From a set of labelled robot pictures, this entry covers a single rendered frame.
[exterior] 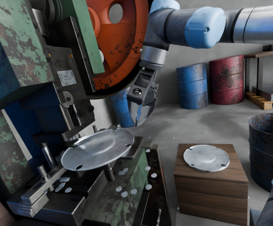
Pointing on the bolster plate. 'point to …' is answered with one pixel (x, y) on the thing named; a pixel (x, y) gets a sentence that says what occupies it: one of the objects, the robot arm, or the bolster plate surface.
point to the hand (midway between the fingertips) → (136, 123)
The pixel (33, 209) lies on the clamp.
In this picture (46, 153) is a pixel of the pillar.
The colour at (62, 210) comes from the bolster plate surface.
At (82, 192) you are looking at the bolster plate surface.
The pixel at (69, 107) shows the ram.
